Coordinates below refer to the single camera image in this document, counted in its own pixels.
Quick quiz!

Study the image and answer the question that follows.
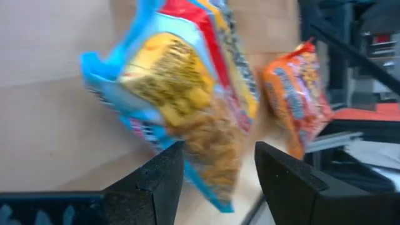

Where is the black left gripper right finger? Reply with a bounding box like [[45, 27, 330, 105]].
[[254, 141, 338, 225]]

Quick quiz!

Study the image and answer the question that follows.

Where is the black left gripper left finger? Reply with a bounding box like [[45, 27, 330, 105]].
[[102, 141, 186, 225]]

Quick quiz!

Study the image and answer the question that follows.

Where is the red Maruchan spicy noodles pack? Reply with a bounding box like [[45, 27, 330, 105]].
[[259, 39, 334, 161]]

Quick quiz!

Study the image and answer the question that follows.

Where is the blue Maruchan ramen pack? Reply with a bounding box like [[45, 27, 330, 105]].
[[78, 0, 261, 214]]

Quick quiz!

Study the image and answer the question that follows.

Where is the black aluminium table frame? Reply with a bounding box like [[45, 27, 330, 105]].
[[298, 0, 400, 98]]

